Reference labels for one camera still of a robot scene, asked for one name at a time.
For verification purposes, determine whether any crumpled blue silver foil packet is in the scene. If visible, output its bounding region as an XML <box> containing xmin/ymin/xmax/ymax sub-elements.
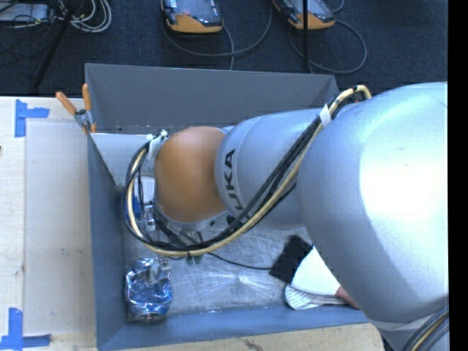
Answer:
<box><xmin>124</xmin><ymin>257</ymin><xmax>174</xmax><ymax>320</ymax></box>

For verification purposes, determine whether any pale wood flat board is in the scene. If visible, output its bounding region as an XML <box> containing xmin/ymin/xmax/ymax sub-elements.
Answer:
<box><xmin>23</xmin><ymin>118</ymin><xmax>98</xmax><ymax>338</ymax></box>

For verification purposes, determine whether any black sponge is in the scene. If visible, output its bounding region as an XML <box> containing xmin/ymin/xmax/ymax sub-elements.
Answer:
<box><xmin>269</xmin><ymin>234</ymin><xmax>314</xmax><ymax>283</ymax></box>

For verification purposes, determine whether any grey metal bin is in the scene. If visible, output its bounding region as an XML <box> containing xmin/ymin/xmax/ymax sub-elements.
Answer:
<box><xmin>83</xmin><ymin>63</ymin><xmax>371</xmax><ymax>351</ymax></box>

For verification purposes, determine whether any white mesh pad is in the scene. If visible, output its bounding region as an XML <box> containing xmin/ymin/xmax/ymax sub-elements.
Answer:
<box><xmin>284</xmin><ymin>283</ymin><xmax>349</xmax><ymax>312</ymax></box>

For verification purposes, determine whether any white cloth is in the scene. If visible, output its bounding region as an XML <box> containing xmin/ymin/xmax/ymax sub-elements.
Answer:
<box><xmin>292</xmin><ymin>246</ymin><xmax>341</xmax><ymax>296</ymax></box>

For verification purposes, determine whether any red-brown flat block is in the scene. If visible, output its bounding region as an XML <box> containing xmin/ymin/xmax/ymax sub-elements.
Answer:
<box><xmin>335</xmin><ymin>286</ymin><xmax>362</xmax><ymax>309</ymax></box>

